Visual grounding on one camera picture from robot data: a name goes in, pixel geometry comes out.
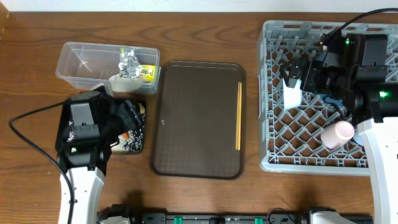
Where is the dark blue plate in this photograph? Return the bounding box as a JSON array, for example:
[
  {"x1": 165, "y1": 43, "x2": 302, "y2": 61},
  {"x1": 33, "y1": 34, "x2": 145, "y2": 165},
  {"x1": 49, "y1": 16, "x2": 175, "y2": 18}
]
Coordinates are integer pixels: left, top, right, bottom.
[{"x1": 322, "y1": 95, "x2": 343, "y2": 113}]

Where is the pink cup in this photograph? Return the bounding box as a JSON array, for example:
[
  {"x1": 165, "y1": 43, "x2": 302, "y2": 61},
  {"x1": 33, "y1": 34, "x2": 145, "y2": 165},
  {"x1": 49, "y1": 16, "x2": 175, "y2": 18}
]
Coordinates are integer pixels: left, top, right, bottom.
[{"x1": 320, "y1": 121, "x2": 355, "y2": 149}]

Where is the brown food scrap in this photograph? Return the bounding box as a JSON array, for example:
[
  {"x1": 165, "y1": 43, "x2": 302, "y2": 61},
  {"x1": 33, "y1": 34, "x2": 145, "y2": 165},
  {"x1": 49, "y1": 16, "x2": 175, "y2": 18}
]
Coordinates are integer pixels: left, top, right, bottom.
[{"x1": 138, "y1": 103, "x2": 146, "y2": 114}]

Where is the orange carrot piece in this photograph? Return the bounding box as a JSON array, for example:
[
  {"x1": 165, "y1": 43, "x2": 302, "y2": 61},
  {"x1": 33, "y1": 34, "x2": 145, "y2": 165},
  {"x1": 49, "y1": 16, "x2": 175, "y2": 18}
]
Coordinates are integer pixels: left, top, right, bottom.
[{"x1": 121, "y1": 132, "x2": 129, "y2": 139}]

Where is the aluminium foil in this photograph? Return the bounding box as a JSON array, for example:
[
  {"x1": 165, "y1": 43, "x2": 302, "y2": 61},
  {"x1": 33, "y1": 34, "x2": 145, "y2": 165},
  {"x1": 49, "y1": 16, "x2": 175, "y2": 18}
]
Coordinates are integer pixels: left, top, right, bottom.
[{"x1": 118, "y1": 47, "x2": 141, "y2": 79}]

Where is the white rice pile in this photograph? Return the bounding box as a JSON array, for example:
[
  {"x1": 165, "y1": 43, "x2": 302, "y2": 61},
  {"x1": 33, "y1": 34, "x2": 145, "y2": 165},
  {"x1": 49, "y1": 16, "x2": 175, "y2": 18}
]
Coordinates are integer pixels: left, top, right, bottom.
[{"x1": 60, "y1": 111, "x2": 145, "y2": 156}]

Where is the light blue rice bowl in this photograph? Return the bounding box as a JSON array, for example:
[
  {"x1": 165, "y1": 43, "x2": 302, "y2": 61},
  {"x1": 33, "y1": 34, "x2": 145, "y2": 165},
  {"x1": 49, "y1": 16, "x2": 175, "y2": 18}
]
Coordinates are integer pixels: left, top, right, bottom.
[{"x1": 283, "y1": 80, "x2": 302, "y2": 110}]

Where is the white napkin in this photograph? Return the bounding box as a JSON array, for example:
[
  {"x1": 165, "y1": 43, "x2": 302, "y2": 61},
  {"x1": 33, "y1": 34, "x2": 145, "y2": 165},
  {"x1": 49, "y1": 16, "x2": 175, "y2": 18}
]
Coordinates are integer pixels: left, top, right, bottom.
[{"x1": 109, "y1": 75, "x2": 144, "y2": 93}]

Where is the black tray bin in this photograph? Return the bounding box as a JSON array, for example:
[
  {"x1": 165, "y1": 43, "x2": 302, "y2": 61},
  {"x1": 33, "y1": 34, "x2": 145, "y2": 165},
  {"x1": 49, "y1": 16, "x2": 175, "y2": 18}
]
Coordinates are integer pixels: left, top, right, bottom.
[{"x1": 55, "y1": 98, "x2": 146, "y2": 154}]

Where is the yellow snack wrapper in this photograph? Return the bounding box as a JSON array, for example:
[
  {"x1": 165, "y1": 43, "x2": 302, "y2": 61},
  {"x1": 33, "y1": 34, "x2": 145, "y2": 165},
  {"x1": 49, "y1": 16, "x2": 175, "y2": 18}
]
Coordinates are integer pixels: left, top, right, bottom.
[{"x1": 139, "y1": 65, "x2": 156, "y2": 82}]

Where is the grey dishwasher rack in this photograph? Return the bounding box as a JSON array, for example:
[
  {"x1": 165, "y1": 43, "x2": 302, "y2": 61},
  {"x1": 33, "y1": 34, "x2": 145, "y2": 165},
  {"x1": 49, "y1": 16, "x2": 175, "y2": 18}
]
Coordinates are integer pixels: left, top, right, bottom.
[{"x1": 257, "y1": 21, "x2": 397, "y2": 176}]

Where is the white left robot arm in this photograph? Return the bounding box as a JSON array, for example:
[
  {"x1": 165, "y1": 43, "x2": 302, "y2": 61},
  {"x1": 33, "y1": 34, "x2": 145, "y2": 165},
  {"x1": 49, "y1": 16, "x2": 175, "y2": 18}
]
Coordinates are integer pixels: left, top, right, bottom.
[{"x1": 9, "y1": 90, "x2": 145, "y2": 223}]

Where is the wooden chopstick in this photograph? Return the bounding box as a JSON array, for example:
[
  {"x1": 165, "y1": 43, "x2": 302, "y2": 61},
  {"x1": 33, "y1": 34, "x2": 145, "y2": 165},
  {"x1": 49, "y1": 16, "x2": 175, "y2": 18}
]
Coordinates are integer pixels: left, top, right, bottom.
[
  {"x1": 237, "y1": 82, "x2": 242, "y2": 151},
  {"x1": 236, "y1": 82, "x2": 241, "y2": 151}
]

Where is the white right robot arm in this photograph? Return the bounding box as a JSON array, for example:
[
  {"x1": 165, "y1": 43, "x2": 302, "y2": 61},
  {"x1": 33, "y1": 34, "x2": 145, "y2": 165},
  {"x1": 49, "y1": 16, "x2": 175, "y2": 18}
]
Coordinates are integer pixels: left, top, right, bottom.
[{"x1": 279, "y1": 33, "x2": 397, "y2": 223}]

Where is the brown serving tray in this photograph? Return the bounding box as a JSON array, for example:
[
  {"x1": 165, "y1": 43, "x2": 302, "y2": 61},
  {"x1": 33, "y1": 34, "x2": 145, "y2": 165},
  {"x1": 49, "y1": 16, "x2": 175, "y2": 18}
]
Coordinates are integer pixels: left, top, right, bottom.
[{"x1": 150, "y1": 61, "x2": 246, "y2": 180}]

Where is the clear plastic bin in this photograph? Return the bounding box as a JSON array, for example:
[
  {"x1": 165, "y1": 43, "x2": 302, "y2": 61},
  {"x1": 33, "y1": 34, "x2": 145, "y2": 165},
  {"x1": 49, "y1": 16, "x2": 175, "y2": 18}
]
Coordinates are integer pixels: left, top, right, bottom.
[{"x1": 55, "y1": 42, "x2": 160, "y2": 95}]

